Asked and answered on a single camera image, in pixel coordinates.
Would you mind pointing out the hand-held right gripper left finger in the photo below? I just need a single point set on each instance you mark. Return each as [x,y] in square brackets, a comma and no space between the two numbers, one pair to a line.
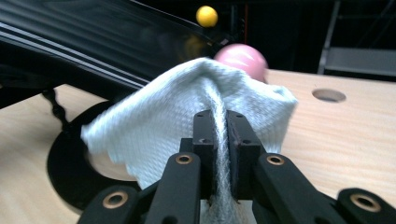
[207,133]

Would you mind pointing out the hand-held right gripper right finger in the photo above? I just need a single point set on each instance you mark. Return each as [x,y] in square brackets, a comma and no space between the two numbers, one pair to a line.
[243,146]

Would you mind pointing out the light blue cloth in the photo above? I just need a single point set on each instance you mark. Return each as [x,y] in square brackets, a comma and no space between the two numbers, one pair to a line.
[149,124]

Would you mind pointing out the pink ball knob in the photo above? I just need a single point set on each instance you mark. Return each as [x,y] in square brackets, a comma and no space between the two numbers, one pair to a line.
[243,60]

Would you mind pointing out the yellow ball knob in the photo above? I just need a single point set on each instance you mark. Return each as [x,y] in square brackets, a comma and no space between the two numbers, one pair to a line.
[206,16]

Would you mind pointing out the black wavy tray stand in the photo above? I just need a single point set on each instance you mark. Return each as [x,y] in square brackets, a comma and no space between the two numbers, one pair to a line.
[93,37]

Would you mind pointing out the white metal table frame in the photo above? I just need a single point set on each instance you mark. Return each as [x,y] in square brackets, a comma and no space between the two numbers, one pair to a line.
[358,60]

